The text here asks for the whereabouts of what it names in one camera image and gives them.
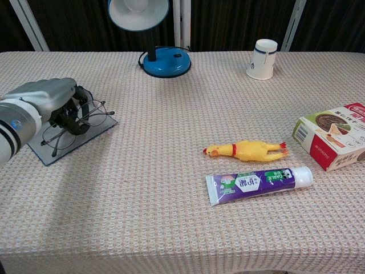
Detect black pleated curtain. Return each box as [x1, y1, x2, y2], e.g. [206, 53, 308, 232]
[0, 0, 365, 53]

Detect beige woven tablecloth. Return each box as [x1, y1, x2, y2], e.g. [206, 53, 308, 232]
[0, 51, 365, 274]

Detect blue glasses case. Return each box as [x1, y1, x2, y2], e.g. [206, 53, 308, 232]
[27, 108, 119, 167]

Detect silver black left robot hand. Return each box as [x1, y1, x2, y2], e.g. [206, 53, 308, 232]
[1, 77, 95, 136]

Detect white metal frame post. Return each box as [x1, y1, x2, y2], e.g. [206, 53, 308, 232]
[173, 0, 191, 52]
[281, 0, 307, 52]
[8, 0, 50, 52]

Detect yellow rubber chicken toy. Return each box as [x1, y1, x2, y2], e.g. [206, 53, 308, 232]
[202, 140, 290, 163]

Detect red green snack box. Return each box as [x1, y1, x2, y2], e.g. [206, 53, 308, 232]
[291, 102, 365, 172]

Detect white paper cup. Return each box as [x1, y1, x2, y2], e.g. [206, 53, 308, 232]
[246, 39, 278, 80]

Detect purple toothpaste tube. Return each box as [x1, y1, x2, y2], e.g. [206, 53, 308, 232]
[205, 166, 314, 207]

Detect thin metal frame eyeglasses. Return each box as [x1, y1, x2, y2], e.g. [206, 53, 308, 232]
[39, 99, 116, 157]

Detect blue desk lamp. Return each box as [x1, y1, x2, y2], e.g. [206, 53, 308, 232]
[107, 0, 192, 78]

